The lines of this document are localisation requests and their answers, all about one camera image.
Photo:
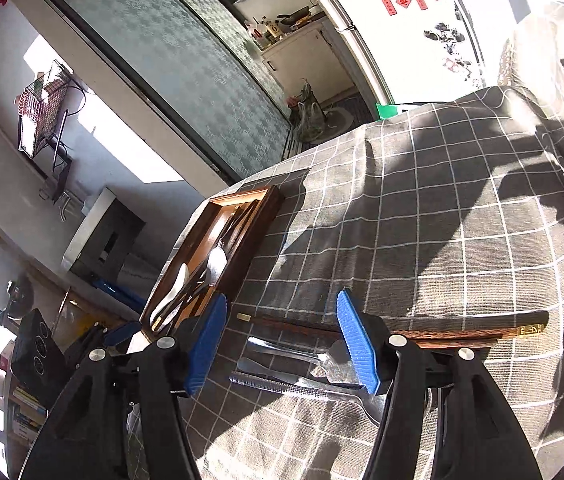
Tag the round floor mat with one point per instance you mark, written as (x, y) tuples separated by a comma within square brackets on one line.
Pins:
[(339, 120)]

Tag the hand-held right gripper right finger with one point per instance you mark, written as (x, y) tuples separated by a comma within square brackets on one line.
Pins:
[(359, 345)]

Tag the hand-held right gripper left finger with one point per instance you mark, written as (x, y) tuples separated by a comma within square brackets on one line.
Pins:
[(207, 345)]

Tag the black box round dials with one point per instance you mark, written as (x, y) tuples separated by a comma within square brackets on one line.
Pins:
[(37, 350)]

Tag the white sink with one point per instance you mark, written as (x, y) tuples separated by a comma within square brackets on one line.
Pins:
[(84, 230)]

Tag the black wok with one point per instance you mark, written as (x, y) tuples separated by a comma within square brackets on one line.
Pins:
[(292, 16)]

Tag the sauce bottle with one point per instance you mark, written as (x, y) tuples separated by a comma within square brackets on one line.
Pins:
[(273, 30)]

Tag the clear plastic bag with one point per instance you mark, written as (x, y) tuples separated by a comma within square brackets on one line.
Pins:
[(309, 110)]

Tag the grey checked lace-trimmed cover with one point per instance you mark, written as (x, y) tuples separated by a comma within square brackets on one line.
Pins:
[(526, 50)]

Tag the patterned sliding door panel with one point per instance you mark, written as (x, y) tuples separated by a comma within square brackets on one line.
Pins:
[(212, 5), (162, 60)]

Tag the green item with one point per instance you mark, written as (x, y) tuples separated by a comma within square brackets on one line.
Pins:
[(386, 111)]

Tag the wooden tray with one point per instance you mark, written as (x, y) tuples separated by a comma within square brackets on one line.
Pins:
[(257, 240)]

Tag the grey checked tablecloth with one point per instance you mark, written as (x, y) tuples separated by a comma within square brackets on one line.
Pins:
[(411, 210)]

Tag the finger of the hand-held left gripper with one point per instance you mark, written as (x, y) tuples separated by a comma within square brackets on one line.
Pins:
[(122, 333)]

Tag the metal faucet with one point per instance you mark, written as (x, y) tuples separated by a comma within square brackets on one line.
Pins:
[(59, 200)]

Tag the cream kitchen cabinet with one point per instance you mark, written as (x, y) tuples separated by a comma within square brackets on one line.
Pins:
[(302, 55)]

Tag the metal fork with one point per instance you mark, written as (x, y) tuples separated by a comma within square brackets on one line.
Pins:
[(282, 385)]

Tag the white refrigerator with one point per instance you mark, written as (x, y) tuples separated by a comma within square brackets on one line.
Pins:
[(411, 45)]

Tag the white ceramic spoon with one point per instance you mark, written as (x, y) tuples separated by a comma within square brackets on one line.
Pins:
[(177, 280)]

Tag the cooking oil bottle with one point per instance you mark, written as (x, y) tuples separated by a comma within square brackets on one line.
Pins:
[(257, 35)]

